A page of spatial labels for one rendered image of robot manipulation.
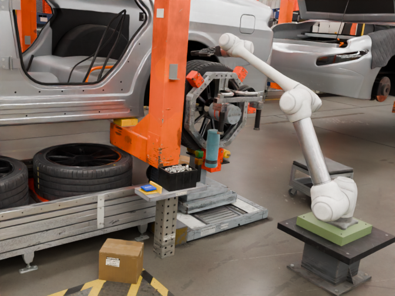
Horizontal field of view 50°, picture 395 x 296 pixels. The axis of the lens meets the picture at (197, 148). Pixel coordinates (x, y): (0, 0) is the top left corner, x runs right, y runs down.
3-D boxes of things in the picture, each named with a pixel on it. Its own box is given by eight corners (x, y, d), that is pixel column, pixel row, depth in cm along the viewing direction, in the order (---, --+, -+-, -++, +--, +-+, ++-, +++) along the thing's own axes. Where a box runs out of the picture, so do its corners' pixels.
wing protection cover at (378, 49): (384, 67, 558) (392, 26, 544) (407, 70, 535) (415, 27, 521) (354, 67, 514) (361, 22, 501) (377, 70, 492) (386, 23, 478)
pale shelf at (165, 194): (190, 181, 284) (191, 177, 283) (207, 189, 271) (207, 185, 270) (134, 192, 257) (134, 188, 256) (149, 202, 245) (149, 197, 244)
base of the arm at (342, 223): (362, 221, 260) (364, 212, 258) (344, 230, 245) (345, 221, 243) (334, 211, 272) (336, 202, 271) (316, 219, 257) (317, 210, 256)
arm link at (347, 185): (357, 212, 257) (364, 178, 251) (347, 221, 243) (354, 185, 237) (331, 204, 266) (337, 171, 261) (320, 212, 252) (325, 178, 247)
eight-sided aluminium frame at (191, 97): (238, 142, 332) (245, 71, 317) (244, 144, 327) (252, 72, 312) (181, 150, 299) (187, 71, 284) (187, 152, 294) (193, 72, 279)
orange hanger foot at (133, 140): (128, 141, 331) (130, 97, 322) (166, 160, 293) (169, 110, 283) (109, 143, 321) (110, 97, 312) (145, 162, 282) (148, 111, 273)
